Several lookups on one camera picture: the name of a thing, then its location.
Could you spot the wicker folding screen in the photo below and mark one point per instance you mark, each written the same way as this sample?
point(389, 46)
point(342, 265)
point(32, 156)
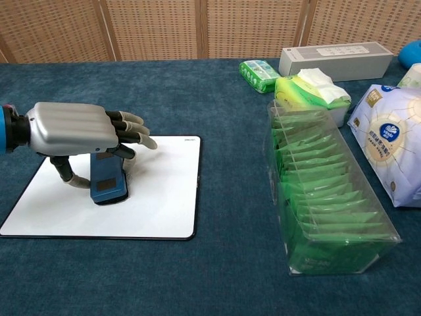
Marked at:
point(158, 29)

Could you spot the green yellow tissue pack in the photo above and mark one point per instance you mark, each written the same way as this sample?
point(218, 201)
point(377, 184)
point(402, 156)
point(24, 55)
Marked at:
point(315, 89)

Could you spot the clear box of green sachets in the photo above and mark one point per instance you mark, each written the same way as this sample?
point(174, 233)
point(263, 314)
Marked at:
point(329, 204)

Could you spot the white writing board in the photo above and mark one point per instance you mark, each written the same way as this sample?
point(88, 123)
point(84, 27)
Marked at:
point(158, 197)

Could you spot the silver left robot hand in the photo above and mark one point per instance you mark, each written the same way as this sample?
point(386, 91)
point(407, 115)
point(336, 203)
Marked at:
point(72, 128)

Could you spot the blue detergent bottle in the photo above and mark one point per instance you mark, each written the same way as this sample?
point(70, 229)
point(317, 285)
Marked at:
point(411, 52)

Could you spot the blue board eraser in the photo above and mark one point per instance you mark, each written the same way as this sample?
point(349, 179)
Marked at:
point(107, 184)

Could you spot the white blue tissue pack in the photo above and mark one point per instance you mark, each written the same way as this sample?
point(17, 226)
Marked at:
point(391, 141)

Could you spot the green wet wipes pack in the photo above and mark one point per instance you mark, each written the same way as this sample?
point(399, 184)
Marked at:
point(258, 74)

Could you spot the blue table cloth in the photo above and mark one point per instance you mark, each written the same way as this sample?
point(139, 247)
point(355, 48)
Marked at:
point(197, 279)

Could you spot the grey power strip box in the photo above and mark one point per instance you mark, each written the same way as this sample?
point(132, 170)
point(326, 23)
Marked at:
point(345, 62)

